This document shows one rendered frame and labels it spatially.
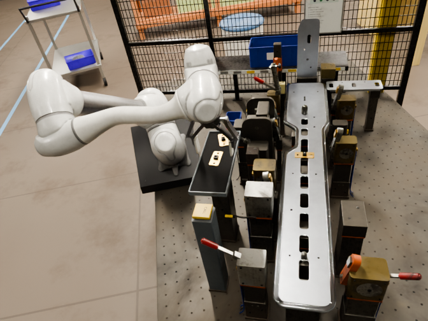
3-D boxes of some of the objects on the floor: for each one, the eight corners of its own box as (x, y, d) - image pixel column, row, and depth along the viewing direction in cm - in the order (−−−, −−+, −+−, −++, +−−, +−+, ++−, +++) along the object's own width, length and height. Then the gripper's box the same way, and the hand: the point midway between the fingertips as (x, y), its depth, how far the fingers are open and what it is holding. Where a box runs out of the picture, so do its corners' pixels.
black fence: (391, 177, 274) (449, -49, 175) (155, 169, 320) (97, -14, 221) (388, 165, 284) (441, -55, 186) (160, 159, 330) (106, -20, 231)
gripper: (170, 109, 123) (181, 156, 137) (239, 112, 116) (244, 161, 129) (177, 98, 128) (188, 144, 142) (244, 100, 121) (248, 149, 135)
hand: (214, 150), depth 135 cm, fingers open, 13 cm apart
